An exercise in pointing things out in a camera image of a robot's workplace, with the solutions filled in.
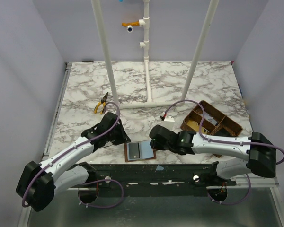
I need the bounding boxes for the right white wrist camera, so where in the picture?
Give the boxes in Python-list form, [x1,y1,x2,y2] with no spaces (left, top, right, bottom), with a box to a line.
[160,113,175,123]

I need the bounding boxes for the orange pipe hook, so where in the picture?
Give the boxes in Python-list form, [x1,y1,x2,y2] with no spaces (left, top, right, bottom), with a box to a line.
[122,19,146,27]

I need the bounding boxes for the white PVC pipe frame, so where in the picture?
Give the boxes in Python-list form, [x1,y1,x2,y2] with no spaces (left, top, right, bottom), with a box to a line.
[91,0,219,109]

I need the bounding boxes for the yellow handled pliers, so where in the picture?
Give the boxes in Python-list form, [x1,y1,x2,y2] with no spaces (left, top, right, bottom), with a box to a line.
[94,92,109,114]

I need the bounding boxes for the gold card in tray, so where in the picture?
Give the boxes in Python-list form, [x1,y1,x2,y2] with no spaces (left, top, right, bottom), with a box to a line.
[185,120,210,134]

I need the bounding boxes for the brown woven divided tray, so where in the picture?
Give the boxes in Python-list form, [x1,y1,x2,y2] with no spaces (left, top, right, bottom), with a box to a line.
[180,100,243,158]

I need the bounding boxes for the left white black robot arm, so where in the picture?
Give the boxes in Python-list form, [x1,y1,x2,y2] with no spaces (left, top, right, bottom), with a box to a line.
[16,112,130,211]

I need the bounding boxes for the brown leather card holder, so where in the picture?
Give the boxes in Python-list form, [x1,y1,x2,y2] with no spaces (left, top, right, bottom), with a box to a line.
[124,140,156,162]

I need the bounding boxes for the aluminium rail frame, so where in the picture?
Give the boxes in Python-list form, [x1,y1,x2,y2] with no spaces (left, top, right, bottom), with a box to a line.
[17,62,72,227]

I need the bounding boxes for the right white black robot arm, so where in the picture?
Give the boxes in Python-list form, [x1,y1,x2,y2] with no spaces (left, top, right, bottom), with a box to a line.
[149,125,276,180]

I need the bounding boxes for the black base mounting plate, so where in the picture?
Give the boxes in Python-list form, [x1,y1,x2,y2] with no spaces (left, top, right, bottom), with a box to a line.
[79,162,236,197]

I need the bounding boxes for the grey card in tray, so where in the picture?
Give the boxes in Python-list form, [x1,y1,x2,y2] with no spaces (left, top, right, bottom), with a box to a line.
[204,113,218,125]

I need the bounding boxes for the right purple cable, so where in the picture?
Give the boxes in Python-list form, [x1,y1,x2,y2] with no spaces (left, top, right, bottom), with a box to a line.
[164,99,284,206]

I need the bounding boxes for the blue white small ball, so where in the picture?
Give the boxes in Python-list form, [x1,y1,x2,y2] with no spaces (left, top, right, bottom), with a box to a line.
[126,25,133,33]

